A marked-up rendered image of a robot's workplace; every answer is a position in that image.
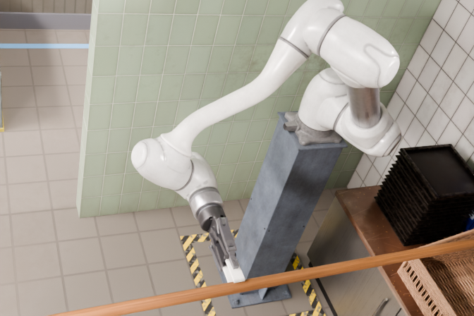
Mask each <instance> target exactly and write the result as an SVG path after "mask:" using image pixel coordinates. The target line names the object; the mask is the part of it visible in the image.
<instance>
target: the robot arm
mask: <svg viewBox="0 0 474 316"><path fill-rule="evenodd" d="M343 11H344V6H343V4H342V2H341V0H307V1H306V2H305V3H304V4H303V5H302V6H301V7H300V8H299V9H298V10H297V11H296V12H295V14H294V15H293V17H292V18H291V19H290V21H289V22H288V23H287V25H286V27H285V28H284V31H283V32H282V34H281V36H280V38H279V39H278V41H277V43H276V45H275V48H274V50H273V52H272V54H271V56H270V58H269V60H268V62H267V64H266V66H265V68H264V69H263V71H262V72H261V74H259V75H258V77H257V78H256V79H254V81H252V82H251V83H249V84H247V85H246V86H244V87H242V88H240V89H238V90H236V91H234V92H232V93H231V94H229V95H227V96H225V97H222V98H221V99H218V100H217V101H215V102H212V103H211V104H208V105H207V106H205V107H203V108H201V109H198V110H197V111H195V112H193V113H192V114H191V115H189V116H188V117H187V118H185V119H184V120H183V121H182V122H181V123H180V124H178V125H177V126H176V127H175V128H174V129H173V130H172V131H171V132H170V133H162V134H161V135H160V136H159V137H158V138H155V139H152V138H148V139H145V140H141V141H140V142H138V143H137V145H136V146H135V147H134V148H133V151H132V154H131V160H132V163H133V166H134V167H135V168H136V170H137V171H138V172H139V174H140V175H141V176H143V177H144V178H146V179H147V180H148V181H151V182H152V183H154V184H156V185H158V186H161V187H163V188H169V189H172V190H174V191H176V192H177V193H178V194H179V195H181V196H182V197H183V198H184V199H186V200H188V202H189V205H190V207H191V209H192V212H193V215H194V217H195V218H196V219H197V220H198V221H199V224H200V227H201V229H202V230H203V231H206V232H207V233H209V239H210V240H211V242H212V244H211V245H209V249H210V251H211V252H212V254H213V256H214V259H215V261H216V264H217V266H218V268H219V271H220V272H224V274H225V276H226V280H227V282H228V283H229V282H232V281H233V282H234V283H238V282H242V281H245V277H244V276H243V273H242V270H241V268H240V265H239V263H238V260H237V258H236V253H235V251H237V247H236V244H235V241H234V239H233V236H232V233H231V230H230V227H229V223H228V219H227V217H226V215H225V213H224V203H223V202H222V199H221V196H220V194H219V191H218V185H217V180H216V178H215V175H214V172H213V170H212V168H211V166H210V165H209V163H208V162H207V160H206V159H205V158H204V157H203V156H202V155H201V154H199V153H197V152H191V145H192V143H193V141H194V139H195V137H196V136H197V135H198V134H199V133H200V132H201V131H202V130H204V129H206V128H207V127H209V126H211V125H213V124H215V123H217V122H219V121H221V120H224V119H226V118H228V117H230V116H233V115H234V114H237V113H238V112H241V111H243V110H245V109H247V108H249V107H252V106H254V105H256V104H257V103H259V102H261V101H262V100H264V99H266V98H267V97H268V96H270V95H271V94H272V93H273V92H274V91H276V90H277V89H278V88H279V87H280V86H281V85H282V84H283V83H284V82H285V81H286V80H287V78H288V77H289V76H290V75H291V74H292V73H293V72H294V71H295V70H296V69H297V68H299V67H300V66H301V65H302V64H303V63H304V62H305V61H306V60H307V59H308V58H309V56H310V55H311V54H312V53H314V54H316V55H318V56H320V57H322V58H323V59H324V60H325V61H326V62H327V63H328V64H329V65H330V66H331V68H326V69H324V70H323V71H321V72H320V73H318V74H317V75H316V76H315V77H314V78H313V79H312V80H311V81H310V83H309V85H308V87H307V89H306V91H305V93H304V95H303V98H302V101H301V103H300V108H299V110H298V112H286V114H285V118H286V119H287V120H288V122H285V123H284V124H283V127H284V130H289V131H294V132H295V133H296V135H297V136H298V139H299V143H300V144H301V145H303V146H306V145H310V144H320V143H330V142H333V143H340V142H341V141H342V139H341V137H343V138H344V139H345V140H347V141H348V142H349V143H351V144H352V145H353V146H355V147H357V148H358V149H359V150H361V151H363V152H364V153H366V154H368V155H372V156H374V157H387V156H388V155H390V154H391V152H392V151H393V150H394V148H395V147H396V146H397V145H398V143H399V142H400V140H401V138H402V137H401V129H400V128H399V125H398V123H397V122H396V121H395V120H394V119H393V118H392V117H391V115H390V114H389V112H388V111H387V109H386V107H385V106H384V105H383V103H381V102H380V99H379V89H380V88H381V87H383V86H385V85H387V84H388V83H389V82H390V81H391V80H392V79H393V78H394V76H395V75H396V73H397V71H398V69H399V64H400V61H399V55H398V54H397V52H396V50H395V49H394V48H393V47H392V45H391V44H390V43H389V42H388V41H387V40H386V39H385V38H383V37H382V36H381V35H379V34H378V33H377V32H375V31H374V30H372V29H371V28H369V27H368V26H366V25H364V24H362V23H360V22H358V21H356V20H354V19H351V18H349V17H348V16H346V15H344V14H343ZM338 134H339V135H340V136H341V137H340V136H339V135H338Z"/></svg>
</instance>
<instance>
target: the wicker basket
mask: <svg viewBox="0 0 474 316"><path fill-rule="evenodd" d="M470 238H474V229H472V230H470V231H469V230H468V231H466V232H462V233H460V234H456V235H455V236H450V237H448V238H445V239H442V240H438V241H436V242H433V243H430V244H426V245H424V246H421V247H419V248H423V247H427V246H431V245H439V244H443V243H450V242H454V241H462V240H465V239H470ZM469 260H470V261H469ZM459 263H460V264H459ZM445 265H446V266H445ZM437 267H438V268H437ZM397 272H398V274H399V276H400V277H401V279H402V281H403V282H404V284H405V285H406V287H407V289H408V290H409V292H410V294H411V295H412V297H413V299H414V301H415V302H416V303H417V305H418V307H419V308H420V310H421V311H422V313H423V314H424V316H474V307H473V306H474V248H473V249H468V250H462V251H458V252H453V253H447V254H443V255H435V256H432V257H424V258H420V259H416V260H409V261H405V262H403V264H402V265H401V266H400V268H399V270H398V271H397ZM464 272H465V273H464ZM437 279H438V280H437ZM447 287H448V288H447ZM442 289H443V290H442ZM467 295H468V296H467ZM447 299H448V300H447ZM456 310H457V311H456Z"/></svg>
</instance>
